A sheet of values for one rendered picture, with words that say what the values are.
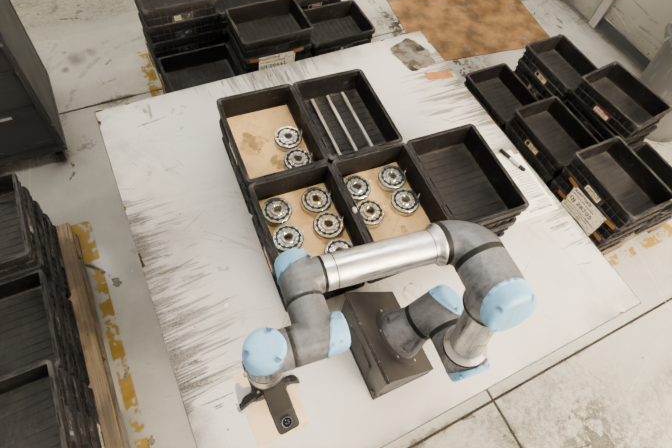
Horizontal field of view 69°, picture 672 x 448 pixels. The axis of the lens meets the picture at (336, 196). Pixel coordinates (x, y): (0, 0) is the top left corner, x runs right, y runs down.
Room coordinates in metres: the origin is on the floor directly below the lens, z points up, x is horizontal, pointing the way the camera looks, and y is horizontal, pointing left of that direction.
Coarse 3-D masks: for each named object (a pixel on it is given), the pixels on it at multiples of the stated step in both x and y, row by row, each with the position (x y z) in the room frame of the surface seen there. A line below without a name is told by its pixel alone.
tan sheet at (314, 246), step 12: (288, 192) 0.93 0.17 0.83; (300, 192) 0.94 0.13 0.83; (300, 204) 0.90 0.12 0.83; (300, 216) 0.85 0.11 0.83; (312, 216) 0.86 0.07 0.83; (276, 228) 0.78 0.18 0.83; (300, 228) 0.80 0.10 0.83; (288, 240) 0.75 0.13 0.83; (312, 240) 0.76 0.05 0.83; (348, 240) 0.79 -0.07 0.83; (312, 252) 0.72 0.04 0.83
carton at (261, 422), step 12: (240, 372) 0.24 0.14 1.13; (252, 408) 0.17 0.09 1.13; (264, 408) 0.18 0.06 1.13; (300, 408) 0.19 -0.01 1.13; (252, 420) 0.15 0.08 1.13; (264, 420) 0.15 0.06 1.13; (300, 420) 0.17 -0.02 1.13; (264, 432) 0.13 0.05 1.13; (276, 432) 0.14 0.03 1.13; (288, 432) 0.14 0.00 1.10; (264, 444) 0.11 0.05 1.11
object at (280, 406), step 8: (280, 384) 0.20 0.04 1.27; (264, 392) 0.18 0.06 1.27; (272, 392) 0.19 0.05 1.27; (280, 392) 0.19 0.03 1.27; (272, 400) 0.17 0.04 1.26; (280, 400) 0.18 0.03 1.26; (288, 400) 0.18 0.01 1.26; (272, 408) 0.16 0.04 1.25; (280, 408) 0.17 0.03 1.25; (288, 408) 0.17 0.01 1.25; (272, 416) 0.15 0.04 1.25; (280, 416) 0.15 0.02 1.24; (288, 416) 0.15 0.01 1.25; (296, 416) 0.16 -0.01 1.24; (280, 424) 0.14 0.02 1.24; (288, 424) 0.14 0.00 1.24; (296, 424) 0.15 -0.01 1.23; (280, 432) 0.13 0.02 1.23
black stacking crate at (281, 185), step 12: (324, 168) 1.01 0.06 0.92; (288, 180) 0.94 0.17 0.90; (300, 180) 0.96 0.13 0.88; (312, 180) 0.98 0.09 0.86; (324, 180) 1.01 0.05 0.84; (264, 192) 0.89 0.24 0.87; (276, 192) 0.91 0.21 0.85; (336, 192) 0.93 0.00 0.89; (252, 204) 0.86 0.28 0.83; (336, 204) 0.92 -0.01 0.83; (348, 216) 0.85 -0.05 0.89; (348, 228) 0.83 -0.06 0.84; (264, 240) 0.73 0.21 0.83; (360, 240) 0.76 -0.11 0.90
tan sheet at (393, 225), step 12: (372, 180) 1.06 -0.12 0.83; (372, 192) 1.01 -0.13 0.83; (384, 192) 1.02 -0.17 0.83; (384, 216) 0.91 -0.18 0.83; (396, 216) 0.92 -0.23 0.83; (420, 216) 0.94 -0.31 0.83; (384, 228) 0.87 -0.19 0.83; (396, 228) 0.88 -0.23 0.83; (408, 228) 0.89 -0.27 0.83; (420, 228) 0.89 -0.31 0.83
